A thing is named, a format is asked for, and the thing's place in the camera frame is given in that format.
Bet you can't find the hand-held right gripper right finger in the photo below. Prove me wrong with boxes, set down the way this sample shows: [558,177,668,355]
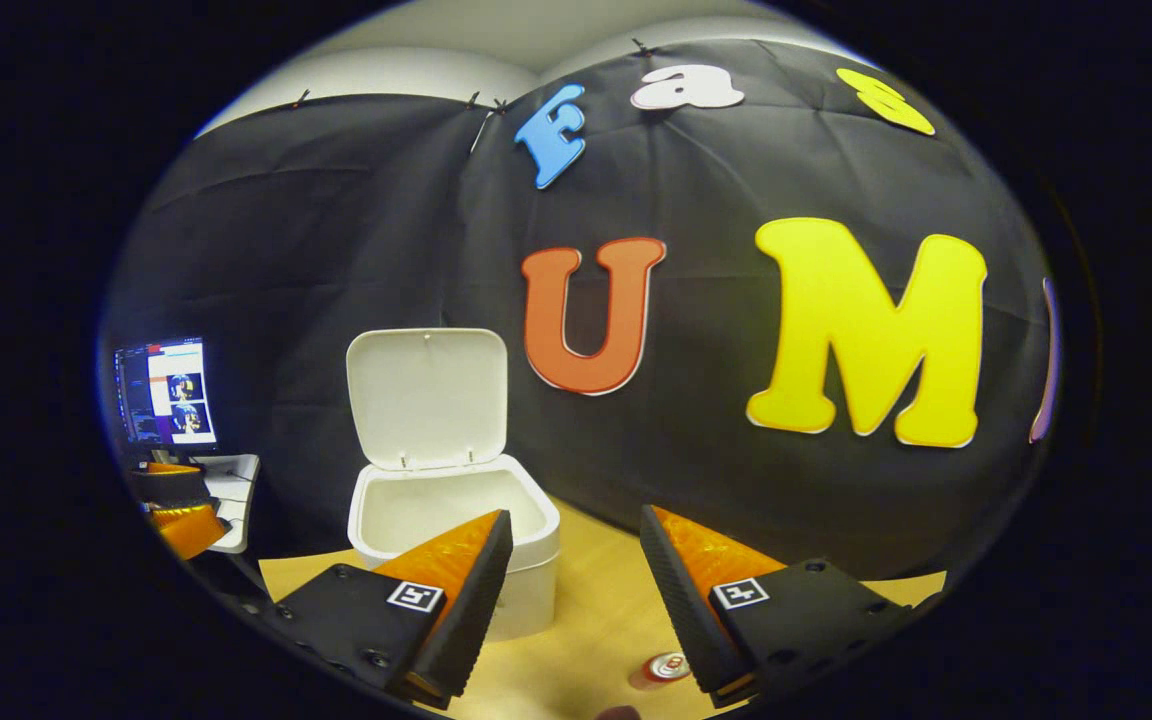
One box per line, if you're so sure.
[638,504,914,710]

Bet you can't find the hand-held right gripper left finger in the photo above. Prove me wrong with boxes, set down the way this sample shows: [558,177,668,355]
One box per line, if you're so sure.
[269,508,516,711]

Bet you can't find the red pop can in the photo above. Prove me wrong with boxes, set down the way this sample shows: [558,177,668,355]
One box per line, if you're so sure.
[629,651,694,692]

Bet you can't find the white desktop garbage bin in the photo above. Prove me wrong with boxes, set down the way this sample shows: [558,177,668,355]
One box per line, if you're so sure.
[345,327,562,643]

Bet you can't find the wooden desktop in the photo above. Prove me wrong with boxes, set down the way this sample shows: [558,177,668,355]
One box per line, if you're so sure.
[256,495,947,720]

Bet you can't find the white computer desk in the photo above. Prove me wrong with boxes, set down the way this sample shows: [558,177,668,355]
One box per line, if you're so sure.
[191,453,263,556]

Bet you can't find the computer monitor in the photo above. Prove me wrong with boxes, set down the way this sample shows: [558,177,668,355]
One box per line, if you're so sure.
[114,337,220,453]

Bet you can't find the black backdrop cloth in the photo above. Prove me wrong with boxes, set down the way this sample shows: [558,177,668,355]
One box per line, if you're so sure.
[99,38,1062,586]

